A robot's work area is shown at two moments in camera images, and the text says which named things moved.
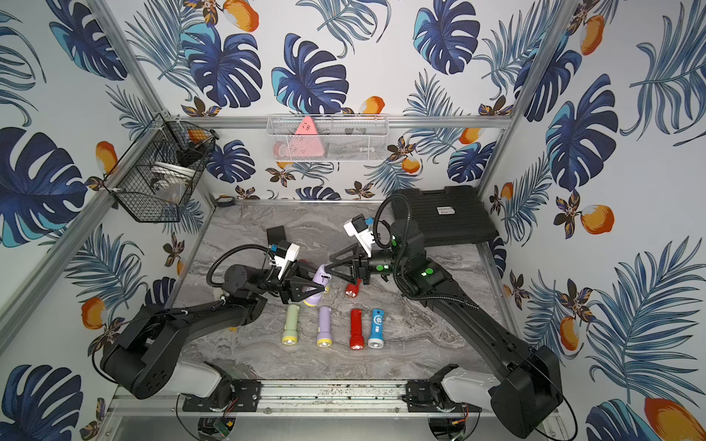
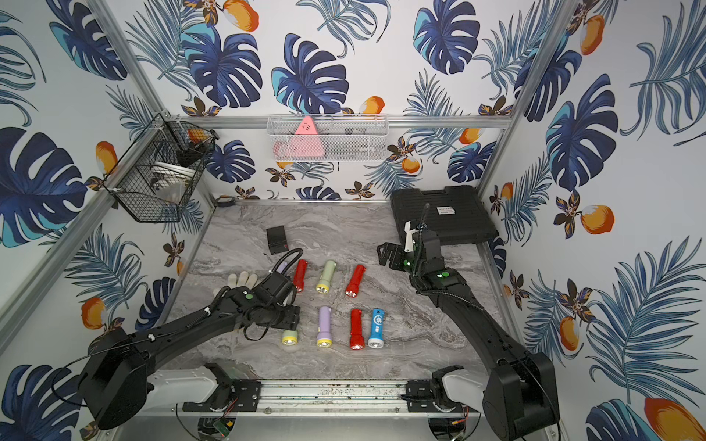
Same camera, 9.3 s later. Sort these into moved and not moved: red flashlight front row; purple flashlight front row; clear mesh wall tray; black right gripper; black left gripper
Moved: black left gripper; black right gripper
Not moved: red flashlight front row; purple flashlight front row; clear mesh wall tray
